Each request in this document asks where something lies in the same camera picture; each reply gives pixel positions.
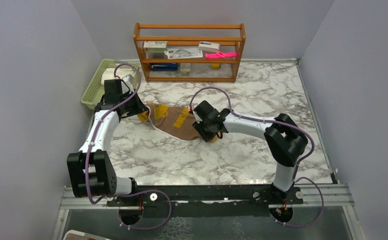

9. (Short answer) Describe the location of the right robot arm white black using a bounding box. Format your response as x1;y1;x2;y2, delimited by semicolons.
189;100;309;204

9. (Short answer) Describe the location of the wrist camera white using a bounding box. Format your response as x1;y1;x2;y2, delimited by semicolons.
191;106;203;124
121;74;134;94

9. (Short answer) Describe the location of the brown yellow cloth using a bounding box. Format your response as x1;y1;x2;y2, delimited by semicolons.
137;103;201;142

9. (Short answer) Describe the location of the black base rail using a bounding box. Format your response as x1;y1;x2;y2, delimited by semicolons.
107;184;303;218

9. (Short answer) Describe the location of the white towel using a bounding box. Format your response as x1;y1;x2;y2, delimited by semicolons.
101;68;136;85

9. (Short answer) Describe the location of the pink tool on shelf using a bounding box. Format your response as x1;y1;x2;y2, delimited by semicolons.
205;51;237;59

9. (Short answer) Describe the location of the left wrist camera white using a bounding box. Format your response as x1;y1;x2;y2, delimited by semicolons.
121;74;134;94

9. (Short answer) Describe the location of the white device on shelf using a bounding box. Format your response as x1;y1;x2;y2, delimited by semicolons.
198;41;220;53

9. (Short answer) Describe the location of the small green white box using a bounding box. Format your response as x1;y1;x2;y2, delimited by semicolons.
179;63;191;76

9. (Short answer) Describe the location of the ruler set package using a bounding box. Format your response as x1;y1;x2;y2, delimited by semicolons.
164;47;203;60

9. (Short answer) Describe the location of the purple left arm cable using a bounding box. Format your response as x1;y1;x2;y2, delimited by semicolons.
84;62;174;232

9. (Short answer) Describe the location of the wooden shelf rack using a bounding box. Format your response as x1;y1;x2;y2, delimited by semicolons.
133;23;246;83

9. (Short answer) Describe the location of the blue object lower shelf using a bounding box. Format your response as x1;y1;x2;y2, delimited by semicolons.
150;62;178;72

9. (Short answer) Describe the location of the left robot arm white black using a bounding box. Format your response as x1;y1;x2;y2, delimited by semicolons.
67;74;147;206

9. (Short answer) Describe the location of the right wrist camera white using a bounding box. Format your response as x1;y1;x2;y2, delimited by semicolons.
191;106;203;124

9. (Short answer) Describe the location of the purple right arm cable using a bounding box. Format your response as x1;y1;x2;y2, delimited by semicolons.
188;86;324;229

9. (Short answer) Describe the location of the green plastic basket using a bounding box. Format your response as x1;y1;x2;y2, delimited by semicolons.
81;58;140;110

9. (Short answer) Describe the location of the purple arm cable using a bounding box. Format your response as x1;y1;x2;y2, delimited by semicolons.
84;62;174;232
188;86;324;229

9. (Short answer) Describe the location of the white box red label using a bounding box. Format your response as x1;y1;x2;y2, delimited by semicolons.
143;41;168;51

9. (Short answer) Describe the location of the white red object bottom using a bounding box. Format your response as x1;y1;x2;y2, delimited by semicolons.
63;230;110;240

